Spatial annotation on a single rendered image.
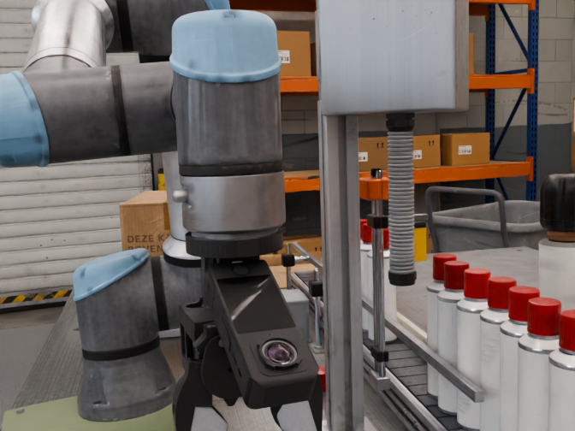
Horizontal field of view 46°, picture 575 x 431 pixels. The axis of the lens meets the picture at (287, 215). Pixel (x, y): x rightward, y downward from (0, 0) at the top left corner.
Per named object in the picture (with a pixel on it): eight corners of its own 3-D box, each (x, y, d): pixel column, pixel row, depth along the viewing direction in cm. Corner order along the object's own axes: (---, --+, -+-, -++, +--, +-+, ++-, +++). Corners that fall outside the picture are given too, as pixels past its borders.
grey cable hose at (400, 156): (421, 286, 83) (419, 112, 80) (394, 287, 82) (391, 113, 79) (410, 280, 86) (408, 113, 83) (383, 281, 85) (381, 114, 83)
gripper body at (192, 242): (269, 361, 57) (263, 219, 56) (305, 398, 49) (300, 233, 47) (178, 374, 55) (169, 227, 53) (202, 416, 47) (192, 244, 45)
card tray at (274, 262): (353, 283, 190) (352, 268, 189) (261, 290, 185) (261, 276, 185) (327, 262, 219) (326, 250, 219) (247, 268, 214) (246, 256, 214)
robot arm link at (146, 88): (121, 68, 61) (116, 56, 51) (243, 59, 64) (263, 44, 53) (132, 155, 62) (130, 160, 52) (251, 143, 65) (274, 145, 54)
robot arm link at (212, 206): (299, 172, 47) (181, 180, 44) (301, 238, 47) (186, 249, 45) (264, 167, 54) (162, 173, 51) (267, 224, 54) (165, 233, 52)
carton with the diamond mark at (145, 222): (235, 321, 150) (230, 199, 146) (127, 326, 149) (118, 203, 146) (241, 288, 179) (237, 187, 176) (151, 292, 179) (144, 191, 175)
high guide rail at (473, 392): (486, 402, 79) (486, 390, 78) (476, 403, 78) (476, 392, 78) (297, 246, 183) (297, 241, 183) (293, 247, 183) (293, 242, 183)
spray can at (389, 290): (401, 343, 122) (400, 230, 119) (373, 345, 121) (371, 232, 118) (391, 334, 127) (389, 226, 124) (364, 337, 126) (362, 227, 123)
